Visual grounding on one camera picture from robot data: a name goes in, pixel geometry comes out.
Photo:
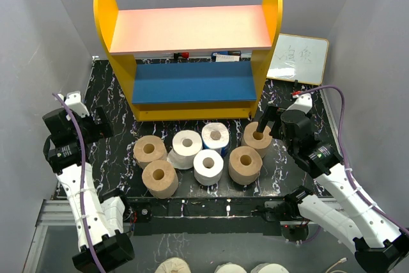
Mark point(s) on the brown paper roll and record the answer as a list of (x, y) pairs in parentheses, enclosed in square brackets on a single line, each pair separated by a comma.
[(244, 165), (260, 141), (148, 149), (160, 179)]

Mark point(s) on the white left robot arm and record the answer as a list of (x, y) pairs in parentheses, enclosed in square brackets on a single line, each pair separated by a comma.
[(103, 244)]

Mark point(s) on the yellow shelf with coloured boards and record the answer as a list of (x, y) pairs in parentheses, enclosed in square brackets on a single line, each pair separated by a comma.
[(191, 90)]

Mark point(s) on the small whiteboard with yellow frame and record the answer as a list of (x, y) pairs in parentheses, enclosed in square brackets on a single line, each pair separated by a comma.
[(299, 58)]

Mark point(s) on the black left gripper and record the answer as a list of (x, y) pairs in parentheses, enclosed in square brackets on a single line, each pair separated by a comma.
[(102, 130)]

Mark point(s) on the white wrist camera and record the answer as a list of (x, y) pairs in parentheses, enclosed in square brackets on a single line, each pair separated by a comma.
[(302, 102), (74, 101)]

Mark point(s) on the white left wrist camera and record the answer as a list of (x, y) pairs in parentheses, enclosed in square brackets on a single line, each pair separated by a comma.
[(74, 101)]

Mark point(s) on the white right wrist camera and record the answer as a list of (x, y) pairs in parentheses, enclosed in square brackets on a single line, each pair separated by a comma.
[(302, 102)]

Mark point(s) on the white paper roll plain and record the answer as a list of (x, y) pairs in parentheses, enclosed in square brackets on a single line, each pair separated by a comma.
[(208, 167)]

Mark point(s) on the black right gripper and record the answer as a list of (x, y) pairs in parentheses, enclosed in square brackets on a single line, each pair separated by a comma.
[(270, 115)]

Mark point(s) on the blue paper roll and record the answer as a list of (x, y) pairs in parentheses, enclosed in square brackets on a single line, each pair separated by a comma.
[(216, 137)]

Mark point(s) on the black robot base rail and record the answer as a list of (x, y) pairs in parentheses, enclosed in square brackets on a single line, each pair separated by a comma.
[(152, 216)]

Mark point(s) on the white roll bottom middle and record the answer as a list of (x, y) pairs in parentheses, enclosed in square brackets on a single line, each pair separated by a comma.
[(230, 268)]

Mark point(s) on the white roll bottom right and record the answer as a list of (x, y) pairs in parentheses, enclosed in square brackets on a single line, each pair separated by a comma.
[(269, 268)]

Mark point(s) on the white paper roll sheet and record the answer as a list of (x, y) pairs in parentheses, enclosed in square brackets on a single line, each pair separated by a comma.
[(186, 145)]

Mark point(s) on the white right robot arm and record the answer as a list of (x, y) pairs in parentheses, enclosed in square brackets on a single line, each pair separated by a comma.
[(377, 243)]

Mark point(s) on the red and black marker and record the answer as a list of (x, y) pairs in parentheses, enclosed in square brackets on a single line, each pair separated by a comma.
[(184, 55)]

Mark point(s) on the blue whiteboard eraser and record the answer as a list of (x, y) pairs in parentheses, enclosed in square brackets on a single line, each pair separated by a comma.
[(226, 56)]

